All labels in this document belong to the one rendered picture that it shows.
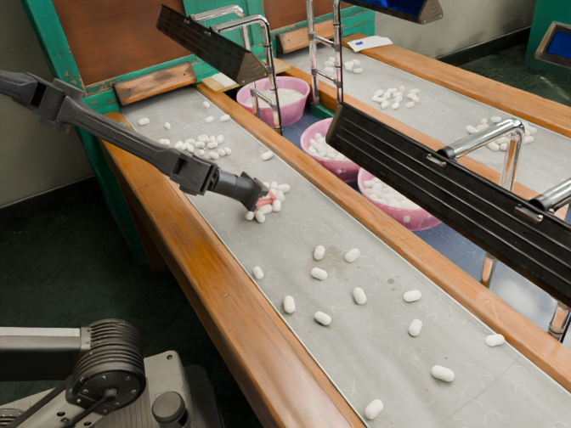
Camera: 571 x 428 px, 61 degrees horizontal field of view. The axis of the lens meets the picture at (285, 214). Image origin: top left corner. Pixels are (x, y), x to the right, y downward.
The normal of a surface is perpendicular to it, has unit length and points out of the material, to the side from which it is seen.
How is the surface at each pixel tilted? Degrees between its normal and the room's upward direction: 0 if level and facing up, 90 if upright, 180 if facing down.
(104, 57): 90
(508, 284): 0
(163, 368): 0
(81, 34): 90
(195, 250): 0
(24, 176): 90
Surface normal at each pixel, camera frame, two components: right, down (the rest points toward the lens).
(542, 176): -0.11, -0.78
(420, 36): 0.47, 0.50
